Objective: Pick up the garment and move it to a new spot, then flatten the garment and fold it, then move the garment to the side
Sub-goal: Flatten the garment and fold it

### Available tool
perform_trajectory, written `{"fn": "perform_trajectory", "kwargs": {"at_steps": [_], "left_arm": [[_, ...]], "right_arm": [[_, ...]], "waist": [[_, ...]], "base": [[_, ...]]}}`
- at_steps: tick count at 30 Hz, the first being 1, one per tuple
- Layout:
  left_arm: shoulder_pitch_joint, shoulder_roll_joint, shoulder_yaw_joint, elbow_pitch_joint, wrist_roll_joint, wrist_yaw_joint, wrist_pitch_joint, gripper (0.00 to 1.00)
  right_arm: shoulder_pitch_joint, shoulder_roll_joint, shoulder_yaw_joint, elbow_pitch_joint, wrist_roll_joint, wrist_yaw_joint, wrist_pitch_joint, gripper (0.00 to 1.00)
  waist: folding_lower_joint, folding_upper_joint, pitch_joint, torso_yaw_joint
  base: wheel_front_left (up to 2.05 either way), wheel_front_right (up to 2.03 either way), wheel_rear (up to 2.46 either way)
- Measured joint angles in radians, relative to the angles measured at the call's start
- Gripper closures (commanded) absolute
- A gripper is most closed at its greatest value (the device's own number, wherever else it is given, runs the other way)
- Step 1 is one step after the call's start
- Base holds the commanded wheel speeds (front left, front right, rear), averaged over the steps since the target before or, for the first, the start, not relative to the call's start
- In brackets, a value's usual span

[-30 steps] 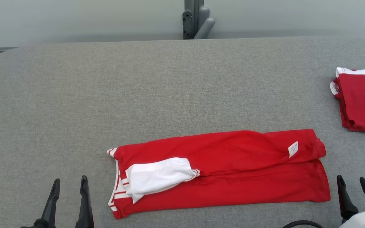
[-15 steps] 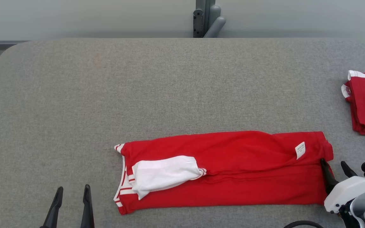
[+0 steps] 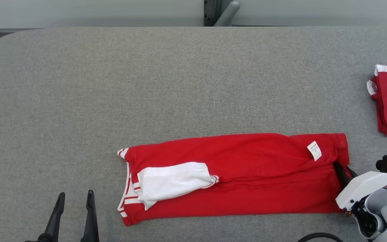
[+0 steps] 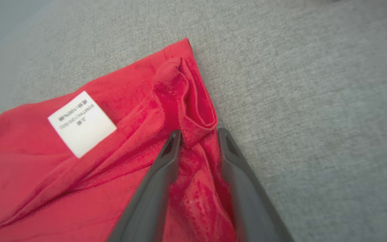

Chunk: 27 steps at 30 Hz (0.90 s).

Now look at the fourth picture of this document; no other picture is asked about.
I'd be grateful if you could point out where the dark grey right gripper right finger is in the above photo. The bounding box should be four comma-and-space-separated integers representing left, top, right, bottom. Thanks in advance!
217, 128, 295, 242

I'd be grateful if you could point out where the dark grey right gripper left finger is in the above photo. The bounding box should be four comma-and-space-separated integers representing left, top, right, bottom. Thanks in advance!
106, 129, 183, 242

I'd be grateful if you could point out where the red and white numbered jersey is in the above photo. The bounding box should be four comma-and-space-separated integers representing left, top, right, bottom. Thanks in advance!
0, 38, 238, 242

